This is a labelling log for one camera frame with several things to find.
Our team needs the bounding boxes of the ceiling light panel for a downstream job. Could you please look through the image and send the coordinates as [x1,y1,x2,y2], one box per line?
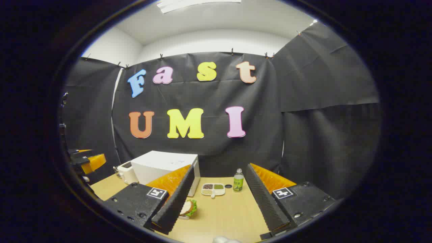
[157,0,242,14]

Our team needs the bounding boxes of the white toaster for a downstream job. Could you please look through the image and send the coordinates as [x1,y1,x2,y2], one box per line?
[116,161,139,185]

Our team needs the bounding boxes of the green label drink bottle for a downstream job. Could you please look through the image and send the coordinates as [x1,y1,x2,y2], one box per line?
[233,168,244,192]

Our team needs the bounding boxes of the black backdrop cloth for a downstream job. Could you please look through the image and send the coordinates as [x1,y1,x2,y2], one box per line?
[62,22,382,199]

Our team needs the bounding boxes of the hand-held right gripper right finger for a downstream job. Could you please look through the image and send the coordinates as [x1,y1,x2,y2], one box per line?
[245,163,338,240]

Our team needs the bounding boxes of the white microwave oven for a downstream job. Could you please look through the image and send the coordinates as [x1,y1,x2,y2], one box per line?
[131,151,201,197]

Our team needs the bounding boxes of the divided white dish of grains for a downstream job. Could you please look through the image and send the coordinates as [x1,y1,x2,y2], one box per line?
[201,183,226,198]

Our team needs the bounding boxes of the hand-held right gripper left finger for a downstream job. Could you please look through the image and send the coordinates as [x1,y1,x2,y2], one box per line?
[101,164,195,235]

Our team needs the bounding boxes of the sandwich with lettuce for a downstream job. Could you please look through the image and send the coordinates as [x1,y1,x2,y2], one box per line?
[179,199,198,219]

